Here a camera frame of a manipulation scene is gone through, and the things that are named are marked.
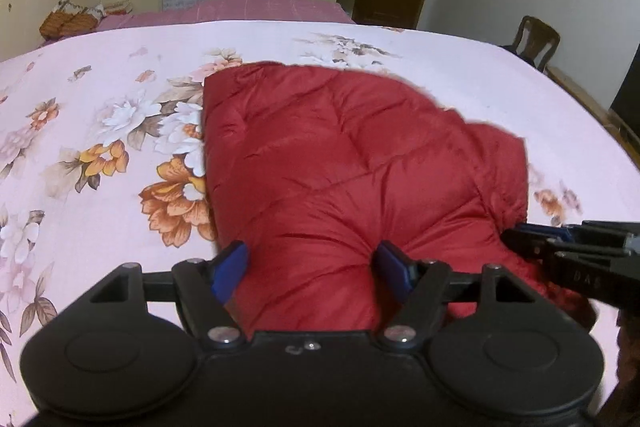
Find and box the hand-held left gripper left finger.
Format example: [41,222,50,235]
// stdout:
[89,241,249,350]

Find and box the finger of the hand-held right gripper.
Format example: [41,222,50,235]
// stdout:
[515,221,640,253]
[501,229,640,308]

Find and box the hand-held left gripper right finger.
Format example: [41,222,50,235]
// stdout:
[376,241,546,350]

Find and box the red down jacket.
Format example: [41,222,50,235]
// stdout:
[201,61,596,343]

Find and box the person's right forearm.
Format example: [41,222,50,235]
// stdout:
[616,307,640,383]

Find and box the floral pink blanket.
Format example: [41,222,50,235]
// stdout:
[0,21,640,427]

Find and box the dark wooden chair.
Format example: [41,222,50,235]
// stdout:
[502,15,561,72]

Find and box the pink striped bed sheet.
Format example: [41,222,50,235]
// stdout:
[37,0,357,48]

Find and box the brown patterned cushion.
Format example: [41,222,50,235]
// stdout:
[39,0,106,38]

